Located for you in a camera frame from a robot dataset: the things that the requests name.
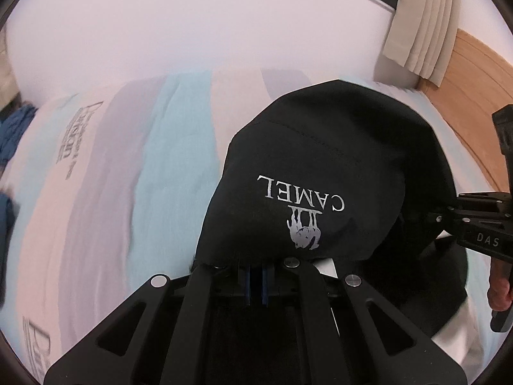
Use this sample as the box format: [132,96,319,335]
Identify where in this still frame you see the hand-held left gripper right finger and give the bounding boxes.
[260,257,469,385]

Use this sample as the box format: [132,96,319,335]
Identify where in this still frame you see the beige curtain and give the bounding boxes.
[382,0,459,87]

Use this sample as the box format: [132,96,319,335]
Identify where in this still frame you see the person's right hand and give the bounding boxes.
[488,259,511,313]

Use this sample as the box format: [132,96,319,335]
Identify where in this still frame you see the blue garment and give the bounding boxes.
[0,104,38,169]

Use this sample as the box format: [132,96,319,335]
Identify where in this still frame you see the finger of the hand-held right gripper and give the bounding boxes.
[427,206,461,234]

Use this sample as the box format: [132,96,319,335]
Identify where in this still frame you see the black and white jacket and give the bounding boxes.
[188,79,487,385]

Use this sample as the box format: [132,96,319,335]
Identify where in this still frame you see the dark blue cloth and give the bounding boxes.
[0,192,21,301]

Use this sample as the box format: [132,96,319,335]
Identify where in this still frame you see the pastel striped bed sheet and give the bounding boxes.
[0,70,501,372]

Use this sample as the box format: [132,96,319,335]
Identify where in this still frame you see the beige cloth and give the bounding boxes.
[0,46,17,101]

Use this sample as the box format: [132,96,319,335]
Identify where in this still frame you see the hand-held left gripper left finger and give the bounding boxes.
[43,262,252,385]

